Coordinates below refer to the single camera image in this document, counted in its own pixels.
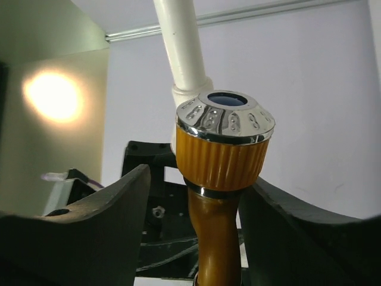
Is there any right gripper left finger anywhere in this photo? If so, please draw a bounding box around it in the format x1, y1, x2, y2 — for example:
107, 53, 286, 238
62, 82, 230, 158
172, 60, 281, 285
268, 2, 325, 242
1, 164, 151, 285

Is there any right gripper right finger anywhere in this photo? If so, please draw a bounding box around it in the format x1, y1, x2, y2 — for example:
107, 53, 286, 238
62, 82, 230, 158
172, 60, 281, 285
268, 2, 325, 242
239, 179, 380, 285

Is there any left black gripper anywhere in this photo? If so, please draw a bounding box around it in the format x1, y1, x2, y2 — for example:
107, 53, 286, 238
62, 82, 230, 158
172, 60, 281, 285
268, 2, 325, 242
122, 141, 198, 279

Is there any gold faucet with chrome knob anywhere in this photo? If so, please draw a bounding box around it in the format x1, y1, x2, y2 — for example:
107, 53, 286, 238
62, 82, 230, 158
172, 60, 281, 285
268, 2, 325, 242
176, 91, 276, 285

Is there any white PVC pipe frame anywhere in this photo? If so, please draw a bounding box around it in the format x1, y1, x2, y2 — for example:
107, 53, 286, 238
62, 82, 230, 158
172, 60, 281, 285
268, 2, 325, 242
153, 0, 215, 153

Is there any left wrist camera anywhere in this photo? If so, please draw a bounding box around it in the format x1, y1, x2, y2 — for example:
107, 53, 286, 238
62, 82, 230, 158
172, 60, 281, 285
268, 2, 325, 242
41, 168, 104, 215

